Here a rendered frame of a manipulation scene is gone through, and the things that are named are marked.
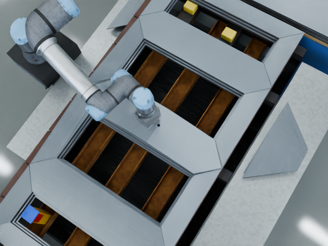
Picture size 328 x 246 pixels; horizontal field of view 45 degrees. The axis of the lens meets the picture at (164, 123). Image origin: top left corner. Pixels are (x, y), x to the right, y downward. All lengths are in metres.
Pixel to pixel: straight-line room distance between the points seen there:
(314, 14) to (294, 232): 1.31
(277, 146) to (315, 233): 0.94
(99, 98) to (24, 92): 1.58
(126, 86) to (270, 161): 0.76
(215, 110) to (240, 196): 0.45
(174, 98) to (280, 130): 0.55
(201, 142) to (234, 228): 0.41
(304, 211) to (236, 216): 0.91
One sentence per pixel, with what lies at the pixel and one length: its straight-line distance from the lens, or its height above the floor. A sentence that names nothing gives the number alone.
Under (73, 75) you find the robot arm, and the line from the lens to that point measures 1.52.
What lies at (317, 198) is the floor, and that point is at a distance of 2.71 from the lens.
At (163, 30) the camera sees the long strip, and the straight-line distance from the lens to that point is 1.99.
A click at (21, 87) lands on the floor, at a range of 3.05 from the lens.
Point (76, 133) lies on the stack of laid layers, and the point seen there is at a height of 0.85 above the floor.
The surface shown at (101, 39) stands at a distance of 2.23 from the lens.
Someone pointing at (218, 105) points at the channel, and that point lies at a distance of 2.02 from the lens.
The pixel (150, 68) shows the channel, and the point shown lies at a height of 0.68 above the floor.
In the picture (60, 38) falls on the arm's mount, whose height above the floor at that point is 0.77.
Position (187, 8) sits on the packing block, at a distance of 2.11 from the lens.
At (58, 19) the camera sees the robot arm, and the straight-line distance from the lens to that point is 1.59.
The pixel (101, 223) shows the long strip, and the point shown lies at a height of 0.86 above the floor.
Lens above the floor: 2.57
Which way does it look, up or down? 72 degrees down
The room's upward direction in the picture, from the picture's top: 12 degrees counter-clockwise
